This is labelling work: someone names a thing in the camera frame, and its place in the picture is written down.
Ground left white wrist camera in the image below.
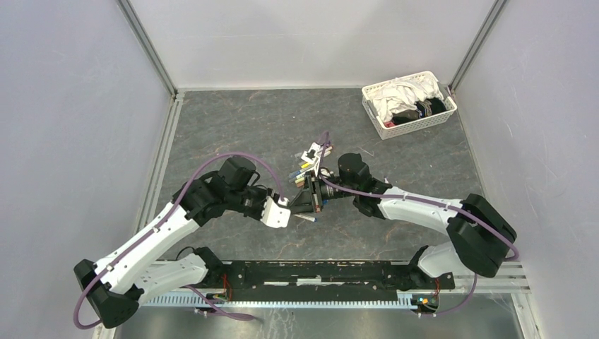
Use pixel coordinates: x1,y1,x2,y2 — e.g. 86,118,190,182
259,197,291,229

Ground white plastic basket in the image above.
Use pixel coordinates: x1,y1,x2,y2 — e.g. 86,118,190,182
362,71,457,140

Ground purple cable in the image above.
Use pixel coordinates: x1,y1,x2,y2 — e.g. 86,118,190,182
73,151,287,331
317,131,521,318

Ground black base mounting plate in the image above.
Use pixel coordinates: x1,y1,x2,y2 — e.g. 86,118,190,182
194,261,456,302

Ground white cloth in basket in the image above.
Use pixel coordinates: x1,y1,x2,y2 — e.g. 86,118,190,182
367,75,444,122

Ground black cloth in basket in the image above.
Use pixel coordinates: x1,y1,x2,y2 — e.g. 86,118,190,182
391,97,446,126

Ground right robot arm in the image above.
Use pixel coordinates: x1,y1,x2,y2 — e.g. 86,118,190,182
289,153,519,288

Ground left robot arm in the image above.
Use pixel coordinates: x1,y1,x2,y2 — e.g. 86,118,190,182
72,152,290,330

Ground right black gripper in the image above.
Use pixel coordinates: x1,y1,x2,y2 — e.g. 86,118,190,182
289,171,357,216

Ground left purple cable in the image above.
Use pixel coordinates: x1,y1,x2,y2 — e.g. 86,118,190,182
73,151,287,331

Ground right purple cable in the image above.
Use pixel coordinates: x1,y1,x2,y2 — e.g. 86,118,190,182
317,131,521,318

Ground white slotted cable duct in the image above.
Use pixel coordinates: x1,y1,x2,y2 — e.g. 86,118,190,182
144,290,417,310

